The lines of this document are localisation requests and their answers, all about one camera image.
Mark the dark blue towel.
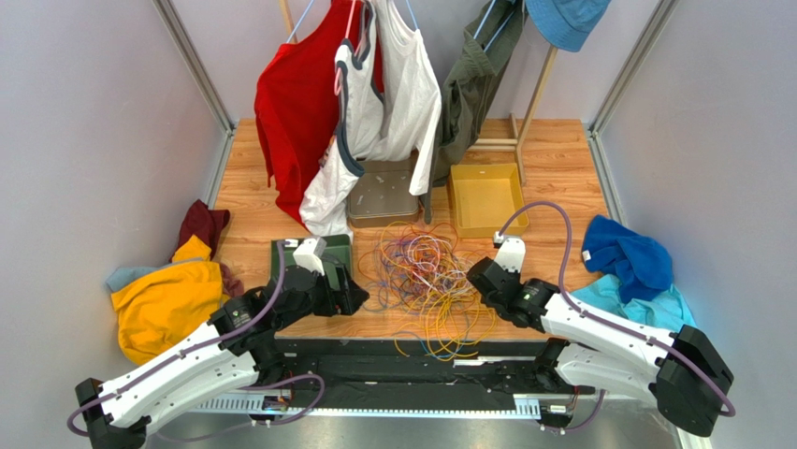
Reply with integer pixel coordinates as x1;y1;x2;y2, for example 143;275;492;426
581;215;674;304

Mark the cyan cloth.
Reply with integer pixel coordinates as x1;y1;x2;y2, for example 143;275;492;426
571;274;697;331

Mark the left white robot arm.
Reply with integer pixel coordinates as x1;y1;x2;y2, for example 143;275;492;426
67;265;370;448

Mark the olive green hanging garment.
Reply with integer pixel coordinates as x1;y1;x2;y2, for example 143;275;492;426
430;1;526;188

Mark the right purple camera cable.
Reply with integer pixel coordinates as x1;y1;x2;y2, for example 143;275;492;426
498;200;737;434

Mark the purple camera cable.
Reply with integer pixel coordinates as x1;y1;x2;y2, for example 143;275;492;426
498;200;737;434
66;239;326;441

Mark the grey blue cloth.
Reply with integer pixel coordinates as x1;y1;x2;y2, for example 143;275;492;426
106;267;159;293

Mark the blue bucket hat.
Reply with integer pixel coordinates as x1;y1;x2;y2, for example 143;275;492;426
524;0;611;52

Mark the yellow plastic tray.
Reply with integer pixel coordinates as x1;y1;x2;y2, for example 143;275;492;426
448;164;529;239

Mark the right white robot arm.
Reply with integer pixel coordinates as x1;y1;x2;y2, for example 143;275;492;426
467;257;736;437

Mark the red hanging shirt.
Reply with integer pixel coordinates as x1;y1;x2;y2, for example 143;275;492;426
254;1;384;225

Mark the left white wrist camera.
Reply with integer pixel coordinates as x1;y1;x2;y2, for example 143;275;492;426
293;236;326;276

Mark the wooden clothes rack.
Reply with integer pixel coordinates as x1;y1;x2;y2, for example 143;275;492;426
278;0;559;187

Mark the green plastic tray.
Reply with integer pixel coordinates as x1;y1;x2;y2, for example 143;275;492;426
269;235;353;289

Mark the yellow cloth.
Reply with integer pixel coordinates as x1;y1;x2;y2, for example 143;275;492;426
110;263;223;365

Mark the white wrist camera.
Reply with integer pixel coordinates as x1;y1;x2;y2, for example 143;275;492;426
493;231;526;274
293;236;326;276

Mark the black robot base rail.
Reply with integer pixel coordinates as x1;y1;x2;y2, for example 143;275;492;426
195;338;596;427

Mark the multicolour cable pile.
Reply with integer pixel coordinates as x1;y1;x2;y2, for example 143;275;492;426
356;219;500;363

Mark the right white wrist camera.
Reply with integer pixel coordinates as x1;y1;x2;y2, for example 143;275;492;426
493;231;526;274

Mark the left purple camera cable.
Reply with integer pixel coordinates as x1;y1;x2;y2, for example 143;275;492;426
66;239;326;441

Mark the white hanging tank top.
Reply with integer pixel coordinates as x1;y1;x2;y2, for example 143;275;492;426
298;1;442;236

